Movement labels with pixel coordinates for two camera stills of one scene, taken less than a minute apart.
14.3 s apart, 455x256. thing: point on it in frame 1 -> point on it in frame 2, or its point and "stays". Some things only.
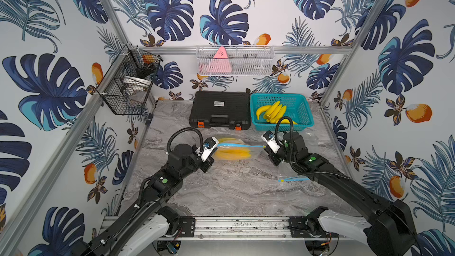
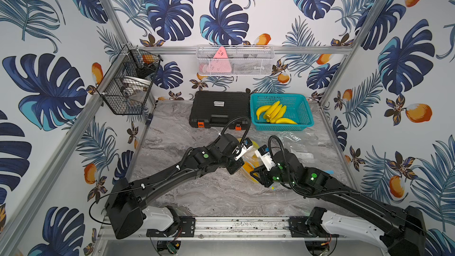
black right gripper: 272,156 -> 262,178
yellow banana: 284,121 stays
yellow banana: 271,109 stays
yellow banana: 262,108 stays
